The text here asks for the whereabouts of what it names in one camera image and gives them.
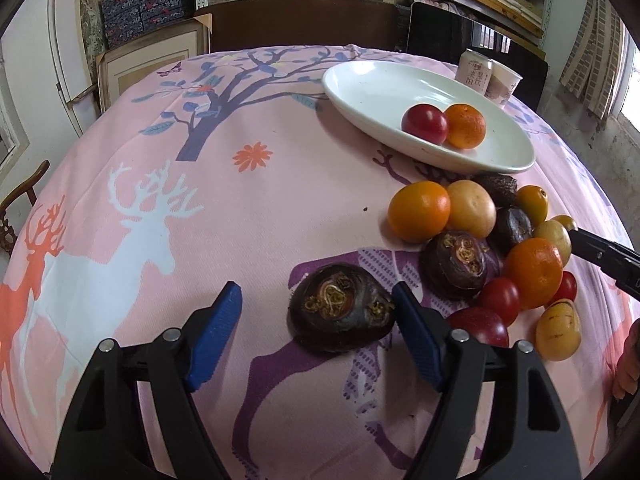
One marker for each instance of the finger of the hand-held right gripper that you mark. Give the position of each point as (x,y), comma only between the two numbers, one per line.
(600,252)

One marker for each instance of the brick patterned curtain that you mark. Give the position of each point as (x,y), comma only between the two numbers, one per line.
(595,45)

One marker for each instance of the marble slab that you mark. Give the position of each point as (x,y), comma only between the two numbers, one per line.
(91,10)

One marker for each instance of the beige drink can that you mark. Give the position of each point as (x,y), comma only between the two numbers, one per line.
(472,67)

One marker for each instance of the dark red plum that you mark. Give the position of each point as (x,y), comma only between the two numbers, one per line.
(425,123)
(479,325)

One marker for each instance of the yellow loquat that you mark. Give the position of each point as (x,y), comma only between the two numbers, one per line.
(552,240)
(558,330)
(472,210)

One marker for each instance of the wrinkled dark passion fruit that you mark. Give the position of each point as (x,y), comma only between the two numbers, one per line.
(497,187)

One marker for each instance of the person's right hand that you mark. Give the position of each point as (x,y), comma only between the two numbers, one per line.
(627,360)

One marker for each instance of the small yellow-orange fruit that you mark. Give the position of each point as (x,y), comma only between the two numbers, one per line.
(565,221)

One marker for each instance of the small orange kumquat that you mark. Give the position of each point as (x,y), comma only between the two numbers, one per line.
(533,202)

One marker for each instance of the orange mandarin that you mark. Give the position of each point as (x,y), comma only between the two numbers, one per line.
(467,127)
(534,272)

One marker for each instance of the beige picture frame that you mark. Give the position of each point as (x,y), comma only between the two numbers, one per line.
(150,60)

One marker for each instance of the pink printed tablecloth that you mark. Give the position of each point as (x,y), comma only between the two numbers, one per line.
(250,235)

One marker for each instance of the carved wooden chair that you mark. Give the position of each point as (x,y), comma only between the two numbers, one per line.
(20,205)

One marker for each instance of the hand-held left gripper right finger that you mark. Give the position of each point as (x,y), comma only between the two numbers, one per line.
(420,345)

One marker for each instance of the brown wooden chair back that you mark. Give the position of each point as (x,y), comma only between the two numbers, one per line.
(300,25)

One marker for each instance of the stack of blue patterned boxes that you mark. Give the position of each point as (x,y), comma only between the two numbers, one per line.
(140,2)

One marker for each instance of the white oval plate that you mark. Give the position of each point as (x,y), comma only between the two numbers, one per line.
(380,90)

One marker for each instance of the white board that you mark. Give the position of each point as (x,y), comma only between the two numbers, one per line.
(65,60)

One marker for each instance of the white framed window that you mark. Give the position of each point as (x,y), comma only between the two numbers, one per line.
(10,125)

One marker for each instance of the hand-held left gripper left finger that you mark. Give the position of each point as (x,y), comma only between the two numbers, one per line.
(217,340)

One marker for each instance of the white paper cup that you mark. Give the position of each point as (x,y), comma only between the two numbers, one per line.
(505,87)

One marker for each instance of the smooth orange citrus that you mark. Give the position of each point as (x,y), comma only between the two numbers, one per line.
(419,210)

